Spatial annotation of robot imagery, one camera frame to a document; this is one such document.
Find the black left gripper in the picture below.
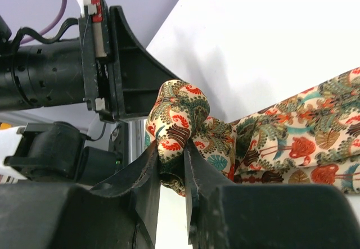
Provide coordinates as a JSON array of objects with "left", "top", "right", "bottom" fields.
[{"left": 1, "top": 6, "right": 179, "bottom": 121}]

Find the paisley patterned tie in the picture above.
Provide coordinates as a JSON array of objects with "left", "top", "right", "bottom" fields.
[{"left": 145, "top": 69, "right": 359, "bottom": 196}]

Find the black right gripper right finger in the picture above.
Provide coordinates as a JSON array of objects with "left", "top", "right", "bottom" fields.
[{"left": 183, "top": 141, "right": 359, "bottom": 248}]

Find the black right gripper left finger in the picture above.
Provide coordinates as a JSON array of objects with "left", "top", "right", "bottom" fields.
[{"left": 1, "top": 143, "right": 160, "bottom": 248}]

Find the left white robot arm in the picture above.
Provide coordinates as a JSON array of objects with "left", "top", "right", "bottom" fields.
[{"left": 1, "top": 3, "right": 176, "bottom": 185}]

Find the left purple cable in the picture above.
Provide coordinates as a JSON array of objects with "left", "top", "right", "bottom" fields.
[{"left": 19, "top": 0, "right": 69, "bottom": 45}]

